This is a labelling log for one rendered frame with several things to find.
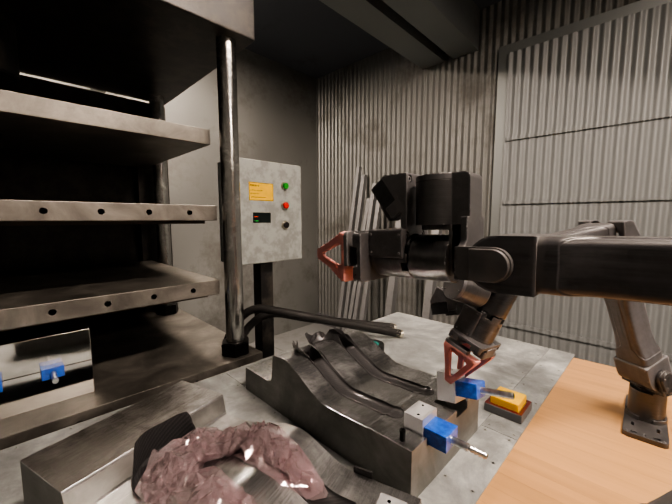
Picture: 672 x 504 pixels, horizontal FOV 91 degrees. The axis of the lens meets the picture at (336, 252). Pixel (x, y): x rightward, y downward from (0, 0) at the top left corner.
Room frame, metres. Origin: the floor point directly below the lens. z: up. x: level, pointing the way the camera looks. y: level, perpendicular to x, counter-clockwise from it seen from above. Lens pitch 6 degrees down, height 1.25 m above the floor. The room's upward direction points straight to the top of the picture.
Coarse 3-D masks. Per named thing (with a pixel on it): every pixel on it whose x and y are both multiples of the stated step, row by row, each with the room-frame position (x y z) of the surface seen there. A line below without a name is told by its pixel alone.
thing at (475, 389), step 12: (444, 372) 0.61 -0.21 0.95; (444, 384) 0.60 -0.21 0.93; (456, 384) 0.59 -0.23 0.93; (468, 384) 0.58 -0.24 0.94; (480, 384) 0.58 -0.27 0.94; (444, 396) 0.60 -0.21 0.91; (456, 396) 0.59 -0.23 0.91; (468, 396) 0.57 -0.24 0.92; (480, 396) 0.57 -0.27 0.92; (504, 396) 0.55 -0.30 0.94
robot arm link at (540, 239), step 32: (512, 256) 0.31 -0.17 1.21; (544, 256) 0.30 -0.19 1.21; (576, 256) 0.29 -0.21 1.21; (608, 256) 0.27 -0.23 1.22; (640, 256) 0.26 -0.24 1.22; (512, 288) 0.31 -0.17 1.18; (544, 288) 0.30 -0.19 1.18; (576, 288) 0.28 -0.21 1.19; (608, 288) 0.27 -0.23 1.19; (640, 288) 0.26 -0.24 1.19
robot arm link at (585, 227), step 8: (584, 224) 0.66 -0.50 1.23; (592, 224) 0.65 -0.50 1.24; (600, 224) 0.63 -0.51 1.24; (608, 224) 0.63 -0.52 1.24; (616, 224) 0.62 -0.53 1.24; (624, 224) 0.61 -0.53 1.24; (632, 224) 0.61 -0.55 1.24; (560, 232) 0.63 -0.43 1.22; (568, 232) 0.62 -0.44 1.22; (576, 232) 0.62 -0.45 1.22; (584, 232) 0.62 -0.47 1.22; (592, 232) 0.62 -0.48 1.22; (600, 232) 0.62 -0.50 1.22; (608, 232) 0.62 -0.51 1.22; (616, 232) 0.62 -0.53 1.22; (624, 232) 0.61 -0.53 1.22; (632, 232) 0.61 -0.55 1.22
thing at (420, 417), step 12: (408, 408) 0.54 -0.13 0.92; (420, 408) 0.54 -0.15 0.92; (432, 408) 0.54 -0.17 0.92; (408, 420) 0.53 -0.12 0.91; (420, 420) 0.51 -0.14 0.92; (432, 420) 0.53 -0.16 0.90; (444, 420) 0.53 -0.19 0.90; (420, 432) 0.51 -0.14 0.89; (432, 432) 0.50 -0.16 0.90; (444, 432) 0.50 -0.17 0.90; (456, 432) 0.51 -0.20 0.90; (432, 444) 0.50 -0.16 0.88; (444, 444) 0.49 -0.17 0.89; (456, 444) 0.49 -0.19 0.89; (468, 444) 0.48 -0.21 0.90; (480, 456) 0.46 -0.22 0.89
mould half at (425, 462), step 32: (288, 352) 0.74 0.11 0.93; (384, 352) 0.83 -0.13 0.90; (256, 384) 0.79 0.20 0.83; (288, 384) 0.69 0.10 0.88; (320, 384) 0.66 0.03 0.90; (352, 384) 0.69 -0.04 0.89; (384, 384) 0.69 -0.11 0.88; (288, 416) 0.69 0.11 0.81; (320, 416) 0.62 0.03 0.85; (352, 416) 0.57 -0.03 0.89; (384, 416) 0.56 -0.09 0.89; (448, 416) 0.56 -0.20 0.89; (352, 448) 0.56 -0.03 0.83; (384, 448) 0.51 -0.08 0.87; (416, 448) 0.48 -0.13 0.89; (384, 480) 0.51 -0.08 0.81; (416, 480) 0.48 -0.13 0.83
